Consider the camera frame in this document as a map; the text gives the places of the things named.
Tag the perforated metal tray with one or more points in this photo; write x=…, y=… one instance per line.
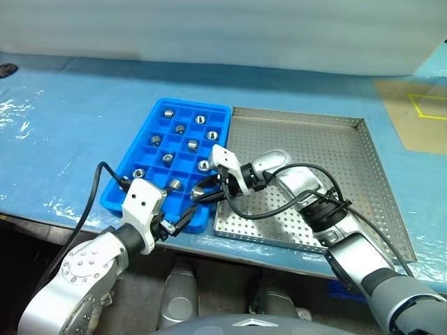
x=314, y=139

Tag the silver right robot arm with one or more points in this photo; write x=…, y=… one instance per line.
x=356, y=251

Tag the blue compartment tray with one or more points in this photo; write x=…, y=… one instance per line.
x=164, y=124

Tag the blue crate under table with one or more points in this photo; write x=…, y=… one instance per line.
x=344, y=289

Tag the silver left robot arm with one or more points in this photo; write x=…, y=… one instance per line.
x=84, y=272

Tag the grey robot torso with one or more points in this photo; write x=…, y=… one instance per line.
x=227, y=326

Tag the brown table mat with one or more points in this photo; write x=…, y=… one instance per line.
x=401, y=118

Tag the white foam backdrop board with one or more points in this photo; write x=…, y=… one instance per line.
x=209, y=28

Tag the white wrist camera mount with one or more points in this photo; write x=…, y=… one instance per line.
x=223, y=157
x=139, y=199

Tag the white rounded object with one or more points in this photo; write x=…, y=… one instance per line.
x=305, y=314

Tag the metal bolt part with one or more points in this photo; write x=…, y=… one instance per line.
x=175, y=183

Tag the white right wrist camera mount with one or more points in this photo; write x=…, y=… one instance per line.
x=223, y=157

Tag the grey rounded shape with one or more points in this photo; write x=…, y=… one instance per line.
x=179, y=293
x=276, y=296

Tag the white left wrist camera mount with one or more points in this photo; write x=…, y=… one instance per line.
x=139, y=199

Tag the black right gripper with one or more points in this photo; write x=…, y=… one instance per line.
x=228, y=186

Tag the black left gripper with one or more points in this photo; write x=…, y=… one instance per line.
x=161, y=225

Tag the flat black object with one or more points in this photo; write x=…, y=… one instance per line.
x=7, y=70

